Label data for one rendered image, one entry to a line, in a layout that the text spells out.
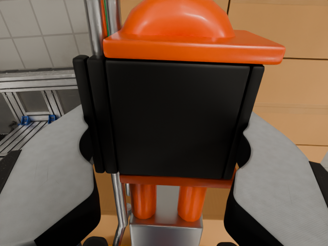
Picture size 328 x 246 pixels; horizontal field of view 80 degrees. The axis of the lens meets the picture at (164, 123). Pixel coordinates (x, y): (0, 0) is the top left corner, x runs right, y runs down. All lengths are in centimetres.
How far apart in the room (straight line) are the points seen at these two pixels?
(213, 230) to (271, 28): 67
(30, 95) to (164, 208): 135
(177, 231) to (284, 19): 78
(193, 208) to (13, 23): 155
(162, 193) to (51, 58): 143
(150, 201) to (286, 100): 86
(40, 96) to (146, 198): 133
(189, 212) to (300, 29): 80
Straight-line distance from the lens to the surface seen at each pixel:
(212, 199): 48
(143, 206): 17
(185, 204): 17
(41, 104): 148
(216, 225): 47
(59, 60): 154
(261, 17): 82
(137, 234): 19
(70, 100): 137
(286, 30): 87
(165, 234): 19
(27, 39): 160
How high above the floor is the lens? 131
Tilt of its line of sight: 58 degrees down
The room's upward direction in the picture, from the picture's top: 177 degrees counter-clockwise
